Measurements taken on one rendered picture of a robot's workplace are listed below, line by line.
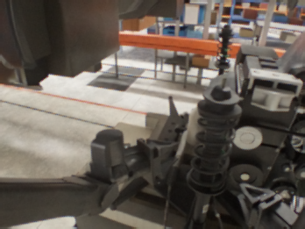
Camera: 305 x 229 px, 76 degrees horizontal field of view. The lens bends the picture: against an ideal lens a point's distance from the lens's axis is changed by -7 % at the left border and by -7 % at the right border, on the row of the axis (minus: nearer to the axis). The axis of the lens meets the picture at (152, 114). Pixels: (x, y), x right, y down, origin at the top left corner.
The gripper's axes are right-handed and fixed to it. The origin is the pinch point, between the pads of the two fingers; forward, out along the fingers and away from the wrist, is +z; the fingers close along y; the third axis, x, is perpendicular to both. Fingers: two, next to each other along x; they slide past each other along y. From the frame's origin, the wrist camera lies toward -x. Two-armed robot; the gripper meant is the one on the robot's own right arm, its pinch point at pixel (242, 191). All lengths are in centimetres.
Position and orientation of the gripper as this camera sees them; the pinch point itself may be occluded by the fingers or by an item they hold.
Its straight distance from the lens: 61.8
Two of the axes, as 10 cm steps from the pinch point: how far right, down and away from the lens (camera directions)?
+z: -3.7, -3.9, 8.4
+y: -1.2, -8.8, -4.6
